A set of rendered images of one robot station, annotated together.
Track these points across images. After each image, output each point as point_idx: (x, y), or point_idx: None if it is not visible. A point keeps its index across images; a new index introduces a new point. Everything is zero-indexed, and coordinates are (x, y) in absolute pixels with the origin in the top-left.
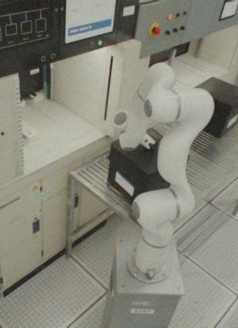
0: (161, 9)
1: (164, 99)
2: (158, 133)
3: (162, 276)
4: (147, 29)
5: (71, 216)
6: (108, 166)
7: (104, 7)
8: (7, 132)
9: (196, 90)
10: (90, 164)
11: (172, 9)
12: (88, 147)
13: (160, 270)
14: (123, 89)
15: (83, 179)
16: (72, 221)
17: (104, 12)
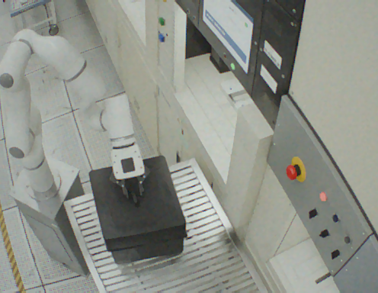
0: (313, 159)
1: (15, 34)
2: (166, 225)
3: (27, 185)
4: (290, 152)
5: (187, 203)
6: (192, 204)
7: (238, 30)
8: (169, 38)
9: (9, 56)
10: (203, 185)
11: (331, 193)
12: (217, 175)
13: (31, 185)
14: (235, 163)
15: (176, 169)
16: (187, 210)
17: (238, 37)
